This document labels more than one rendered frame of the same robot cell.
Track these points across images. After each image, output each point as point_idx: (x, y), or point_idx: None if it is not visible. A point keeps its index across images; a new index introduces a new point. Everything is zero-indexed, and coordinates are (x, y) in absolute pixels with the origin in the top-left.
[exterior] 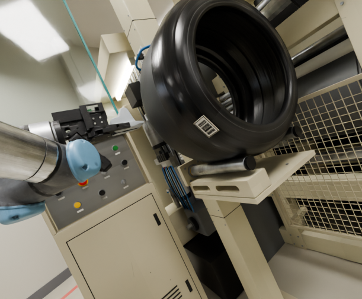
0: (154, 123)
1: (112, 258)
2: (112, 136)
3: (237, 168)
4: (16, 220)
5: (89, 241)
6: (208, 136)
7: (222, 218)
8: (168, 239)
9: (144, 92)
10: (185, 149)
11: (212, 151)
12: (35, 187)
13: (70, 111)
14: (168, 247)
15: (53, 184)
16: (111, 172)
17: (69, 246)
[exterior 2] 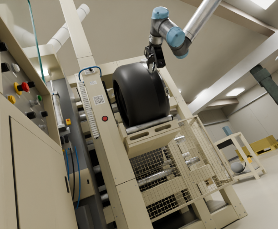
0: (136, 83)
1: (42, 192)
2: (149, 64)
3: (167, 118)
4: (182, 37)
5: (28, 143)
6: (166, 95)
7: (133, 178)
8: (73, 216)
9: (133, 71)
10: (146, 102)
11: (161, 105)
12: (184, 40)
13: None
14: (74, 228)
15: (188, 45)
16: (34, 111)
17: (12, 124)
